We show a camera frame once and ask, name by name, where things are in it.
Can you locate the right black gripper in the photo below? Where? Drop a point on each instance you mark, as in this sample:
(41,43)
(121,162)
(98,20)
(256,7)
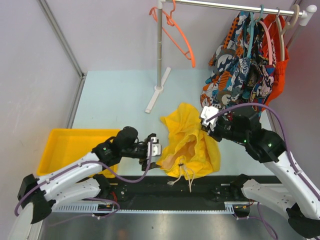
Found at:
(213,134)

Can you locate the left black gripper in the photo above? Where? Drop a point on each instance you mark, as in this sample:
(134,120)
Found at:
(146,141)

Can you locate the yellow shorts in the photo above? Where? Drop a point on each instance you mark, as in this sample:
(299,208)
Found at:
(190,153)

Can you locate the orange plastic hanger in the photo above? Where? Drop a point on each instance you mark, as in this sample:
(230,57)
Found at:
(166,19)

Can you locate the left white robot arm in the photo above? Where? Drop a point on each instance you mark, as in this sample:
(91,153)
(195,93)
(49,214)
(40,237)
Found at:
(82,179)

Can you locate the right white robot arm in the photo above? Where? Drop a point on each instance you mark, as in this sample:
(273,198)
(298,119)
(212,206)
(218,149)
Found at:
(301,206)

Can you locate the colourful patterned shorts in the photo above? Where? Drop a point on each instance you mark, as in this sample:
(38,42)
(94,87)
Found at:
(236,79)

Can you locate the teal hanger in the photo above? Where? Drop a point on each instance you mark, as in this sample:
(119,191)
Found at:
(250,30)

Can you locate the pink hanger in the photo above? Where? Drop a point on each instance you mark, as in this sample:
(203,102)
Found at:
(269,44)

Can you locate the orange-red shorts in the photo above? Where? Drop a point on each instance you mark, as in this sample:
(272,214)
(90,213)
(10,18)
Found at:
(280,65)

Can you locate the beige wooden hanger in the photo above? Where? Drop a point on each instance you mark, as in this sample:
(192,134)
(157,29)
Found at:
(288,25)

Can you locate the yellow plastic bin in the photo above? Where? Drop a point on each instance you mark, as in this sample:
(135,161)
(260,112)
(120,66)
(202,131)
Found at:
(65,146)

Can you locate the white clothes rack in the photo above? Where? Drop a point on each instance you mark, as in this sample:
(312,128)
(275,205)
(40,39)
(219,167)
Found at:
(285,16)

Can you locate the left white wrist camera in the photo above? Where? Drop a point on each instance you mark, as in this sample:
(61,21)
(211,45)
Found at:
(154,148)

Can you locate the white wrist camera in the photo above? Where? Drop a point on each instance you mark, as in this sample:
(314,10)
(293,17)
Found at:
(154,148)
(206,113)

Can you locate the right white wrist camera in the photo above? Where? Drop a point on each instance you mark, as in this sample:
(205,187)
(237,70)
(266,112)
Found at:
(206,113)

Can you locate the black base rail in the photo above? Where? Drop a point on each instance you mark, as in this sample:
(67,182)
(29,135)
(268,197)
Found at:
(154,195)

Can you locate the aluminium corner post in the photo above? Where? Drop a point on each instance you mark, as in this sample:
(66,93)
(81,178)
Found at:
(49,15)

